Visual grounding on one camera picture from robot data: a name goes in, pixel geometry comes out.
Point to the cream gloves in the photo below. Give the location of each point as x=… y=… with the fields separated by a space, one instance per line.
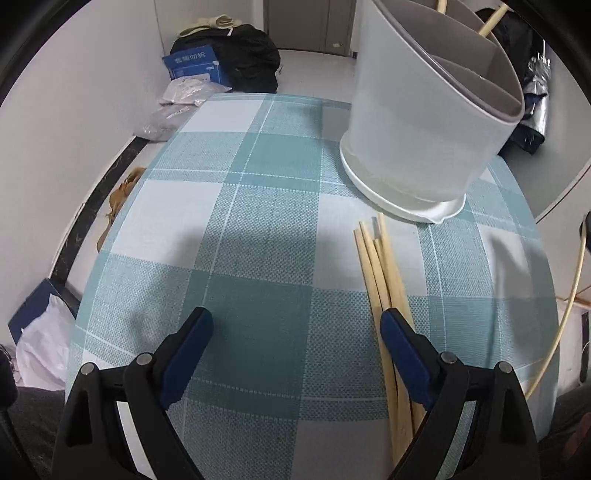
x=207 y=23

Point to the dark blue folder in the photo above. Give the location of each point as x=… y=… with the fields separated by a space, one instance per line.
x=32 y=309

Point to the blue cardboard box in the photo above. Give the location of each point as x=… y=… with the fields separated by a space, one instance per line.
x=194 y=64

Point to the brown paper scrap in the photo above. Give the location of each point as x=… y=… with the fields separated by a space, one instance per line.
x=122 y=191

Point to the grey door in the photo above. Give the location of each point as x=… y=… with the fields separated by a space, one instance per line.
x=304 y=23

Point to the white plastic utensil holder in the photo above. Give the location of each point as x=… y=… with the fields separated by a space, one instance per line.
x=415 y=129

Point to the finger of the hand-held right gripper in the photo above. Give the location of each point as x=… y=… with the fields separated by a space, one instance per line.
x=588 y=241

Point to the white plastic bag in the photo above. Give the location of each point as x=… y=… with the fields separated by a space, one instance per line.
x=41 y=346

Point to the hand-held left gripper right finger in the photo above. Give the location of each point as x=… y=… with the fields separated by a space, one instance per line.
x=406 y=360

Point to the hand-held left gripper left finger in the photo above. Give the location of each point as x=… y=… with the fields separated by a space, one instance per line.
x=189 y=355

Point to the teal checked tablecloth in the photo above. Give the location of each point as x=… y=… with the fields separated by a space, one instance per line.
x=258 y=230

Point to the black bag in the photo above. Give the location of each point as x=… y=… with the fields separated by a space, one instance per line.
x=249 y=60

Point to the black jacket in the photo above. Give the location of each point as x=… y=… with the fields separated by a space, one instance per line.
x=519 y=41

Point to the silver folded umbrella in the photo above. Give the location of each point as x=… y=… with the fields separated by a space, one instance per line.
x=538 y=87

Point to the person's grey trouser leg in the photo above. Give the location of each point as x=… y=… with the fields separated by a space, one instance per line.
x=37 y=424

